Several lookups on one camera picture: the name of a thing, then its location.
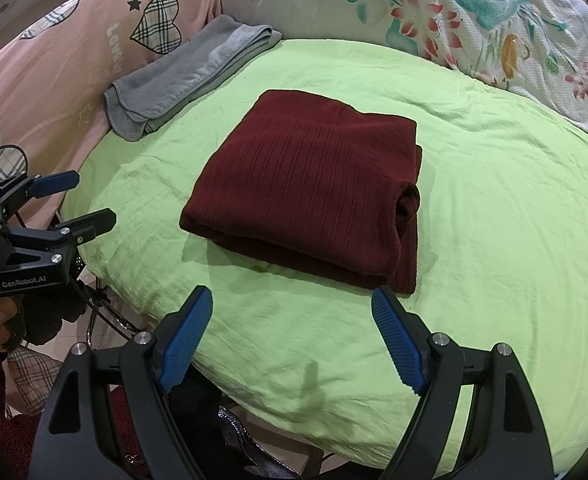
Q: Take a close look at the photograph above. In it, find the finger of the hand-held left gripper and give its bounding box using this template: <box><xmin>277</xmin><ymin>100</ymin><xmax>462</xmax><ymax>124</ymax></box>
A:
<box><xmin>0</xmin><ymin>207</ymin><xmax>117</xmax><ymax>261</ymax></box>
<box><xmin>0</xmin><ymin>170</ymin><xmax>81</xmax><ymax>212</ymax></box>

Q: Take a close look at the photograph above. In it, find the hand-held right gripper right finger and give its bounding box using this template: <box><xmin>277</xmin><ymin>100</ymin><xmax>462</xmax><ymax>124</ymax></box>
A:
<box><xmin>370</xmin><ymin>285</ymin><xmax>555</xmax><ymax>480</ymax></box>

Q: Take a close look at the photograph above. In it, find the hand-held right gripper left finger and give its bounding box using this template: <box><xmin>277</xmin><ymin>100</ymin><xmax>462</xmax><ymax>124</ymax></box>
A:
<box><xmin>28</xmin><ymin>285</ymin><xmax>213</xmax><ymax>480</ymax></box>

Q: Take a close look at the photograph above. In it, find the maroon knit sweater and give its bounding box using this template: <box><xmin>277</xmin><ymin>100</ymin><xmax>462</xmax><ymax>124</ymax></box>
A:
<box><xmin>180</xmin><ymin>89</ymin><xmax>423</xmax><ymax>296</ymax></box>

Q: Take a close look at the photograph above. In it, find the person's left hand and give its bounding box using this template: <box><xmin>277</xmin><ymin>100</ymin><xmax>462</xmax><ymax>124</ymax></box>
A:
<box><xmin>0</xmin><ymin>282</ymin><xmax>88</xmax><ymax>367</ymax></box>

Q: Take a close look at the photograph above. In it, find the pink heart-print quilt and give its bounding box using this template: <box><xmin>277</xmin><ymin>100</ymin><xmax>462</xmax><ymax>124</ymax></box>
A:
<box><xmin>0</xmin><ymin>0</ymin><xmax>223</xmax><ymax>231</ymax></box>

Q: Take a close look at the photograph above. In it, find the black shiny bag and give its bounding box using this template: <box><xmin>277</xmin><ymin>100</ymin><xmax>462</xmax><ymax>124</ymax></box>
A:
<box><xmin>166</xmin><ymin>367</ymin><xmax>325</xmax><ymax>480</ymax></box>

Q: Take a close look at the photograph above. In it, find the light green sheet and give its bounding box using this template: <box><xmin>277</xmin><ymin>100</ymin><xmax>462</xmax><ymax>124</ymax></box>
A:
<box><xmin>61</xmin><ymin>37</ymin><xmax>588</xmax><ymax>476</ymax></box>

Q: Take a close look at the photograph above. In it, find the plaid cloth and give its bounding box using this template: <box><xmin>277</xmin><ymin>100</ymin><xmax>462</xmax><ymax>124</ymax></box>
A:
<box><xmin>4</xmin><ymin>346</ymin><xmax>63</xmax><ymax>417</ymax></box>

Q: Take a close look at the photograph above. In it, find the grey folded towel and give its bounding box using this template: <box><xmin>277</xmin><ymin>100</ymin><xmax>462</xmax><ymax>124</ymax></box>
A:
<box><xmin>102</xmin><ymin>15</ymin><xmax>283</xmax><ymax>142</ymax></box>

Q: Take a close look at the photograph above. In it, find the white floral blanket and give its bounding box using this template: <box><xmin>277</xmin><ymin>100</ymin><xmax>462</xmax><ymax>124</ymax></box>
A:
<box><xmin>214</xmin><ymin>0</ymin><xmax>588</xmax><ymax>153</ymax></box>

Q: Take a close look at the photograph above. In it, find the metal wire frame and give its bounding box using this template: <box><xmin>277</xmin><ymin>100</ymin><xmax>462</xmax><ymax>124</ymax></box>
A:
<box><xmin>71</xmin><ymin>260</ymin><xmax>147</xmax><ymax>348</ymax></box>

